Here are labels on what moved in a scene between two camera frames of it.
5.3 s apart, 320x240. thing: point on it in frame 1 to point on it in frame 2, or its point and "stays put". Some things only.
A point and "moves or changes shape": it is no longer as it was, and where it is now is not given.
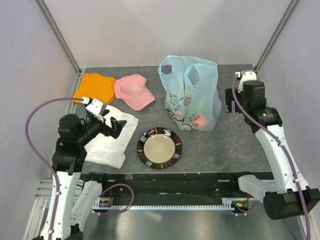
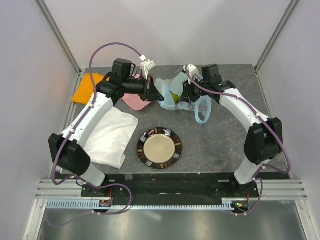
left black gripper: (115, 129) to (151, 93)
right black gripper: (230, 97) to (187, 95)
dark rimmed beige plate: (159, 148) stays put
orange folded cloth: (95, 86) stays put
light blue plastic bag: (191, 107) moves or changes shape
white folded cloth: (107, 150) stays put
